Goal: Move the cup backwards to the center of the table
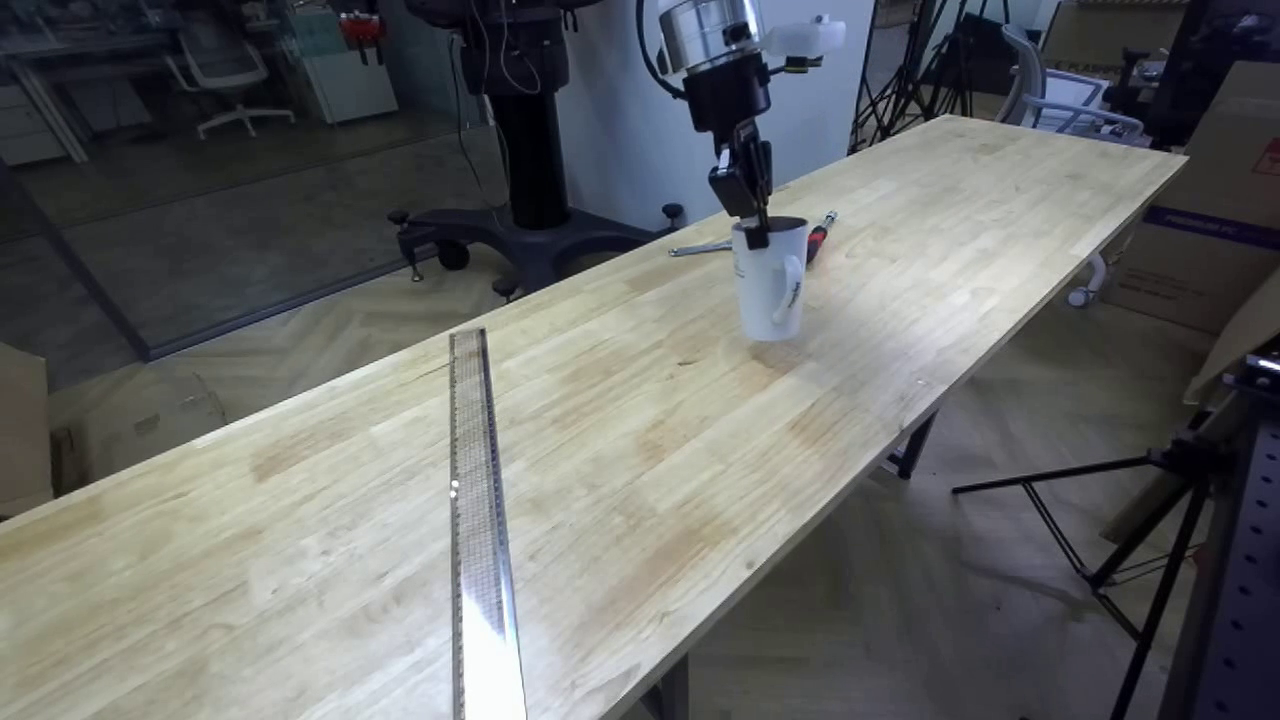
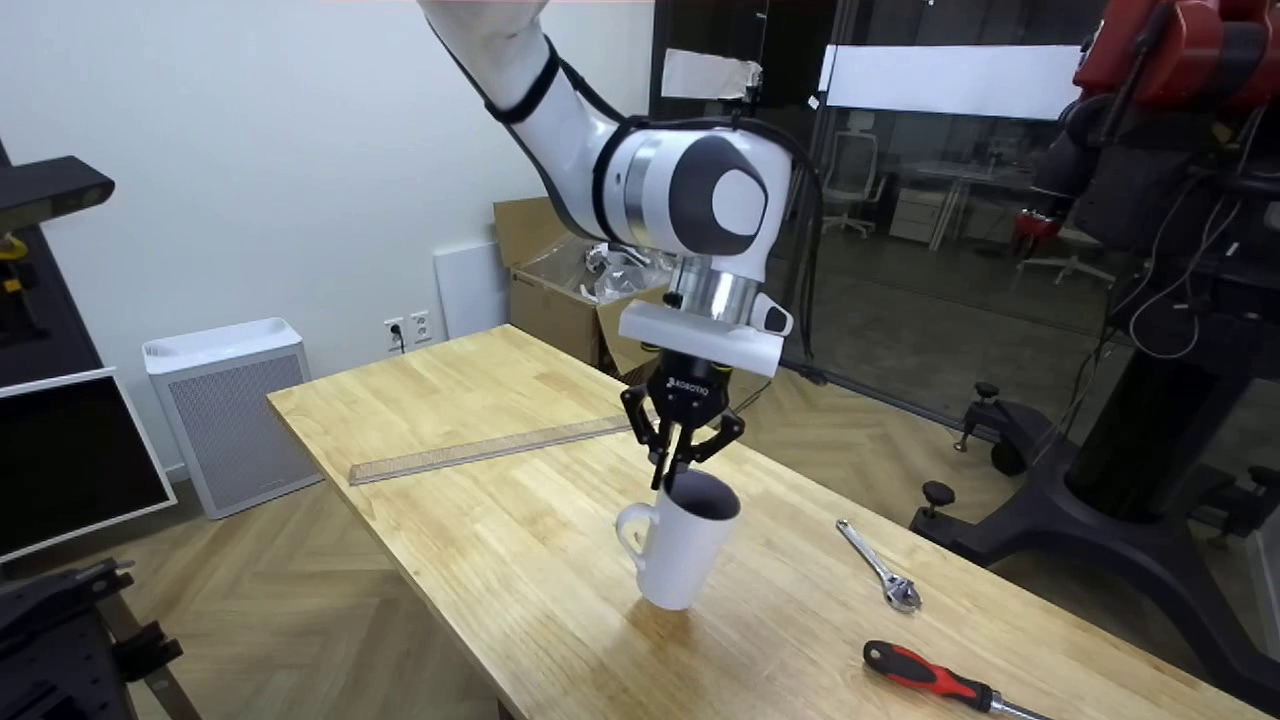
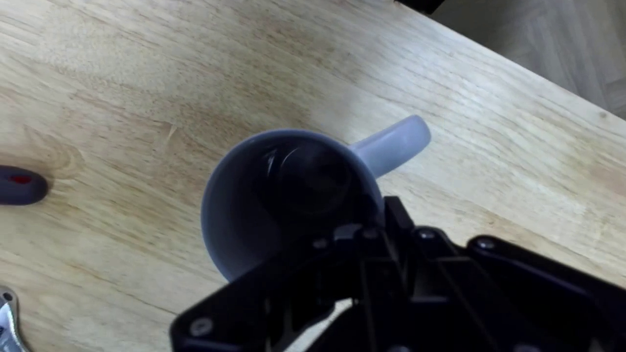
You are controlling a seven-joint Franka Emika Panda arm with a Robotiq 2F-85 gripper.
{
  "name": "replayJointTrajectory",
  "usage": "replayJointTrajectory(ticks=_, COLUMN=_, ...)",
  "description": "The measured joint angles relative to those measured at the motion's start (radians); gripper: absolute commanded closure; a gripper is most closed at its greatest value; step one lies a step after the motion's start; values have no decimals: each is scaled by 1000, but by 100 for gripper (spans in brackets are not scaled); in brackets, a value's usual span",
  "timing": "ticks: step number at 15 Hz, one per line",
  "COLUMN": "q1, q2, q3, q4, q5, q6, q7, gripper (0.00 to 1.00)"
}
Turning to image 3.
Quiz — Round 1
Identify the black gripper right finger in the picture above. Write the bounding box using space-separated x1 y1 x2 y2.
378 194 626 352

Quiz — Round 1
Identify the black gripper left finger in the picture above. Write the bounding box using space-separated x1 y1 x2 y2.
170 223 388 352

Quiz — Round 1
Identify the white ceramic mug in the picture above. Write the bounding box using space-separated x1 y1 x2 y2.
200 113 433 352

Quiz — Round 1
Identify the red black screwdriver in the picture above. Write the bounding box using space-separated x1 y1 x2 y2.
0 164 51 207

